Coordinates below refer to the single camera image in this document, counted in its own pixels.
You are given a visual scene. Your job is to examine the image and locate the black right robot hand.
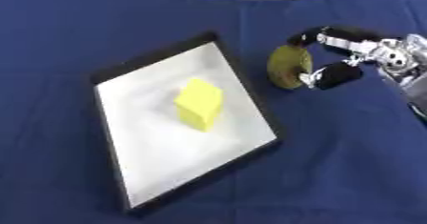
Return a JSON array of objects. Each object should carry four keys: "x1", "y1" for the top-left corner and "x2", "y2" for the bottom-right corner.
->
[{"x1": 285, "y1": 25, "x2": 411, "y2": 91}]

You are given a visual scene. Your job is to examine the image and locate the black box with white inside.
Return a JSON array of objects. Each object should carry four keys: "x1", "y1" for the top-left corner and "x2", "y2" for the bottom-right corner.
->
[{"x1": 88, "y1": 31, "x2": 289, "y2": 216}]

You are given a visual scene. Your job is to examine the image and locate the yellow cube block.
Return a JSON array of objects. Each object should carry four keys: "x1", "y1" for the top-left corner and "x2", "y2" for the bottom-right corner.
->
[{"x1": 172, "y1": 77, "x2": 226, "y2": 133}]

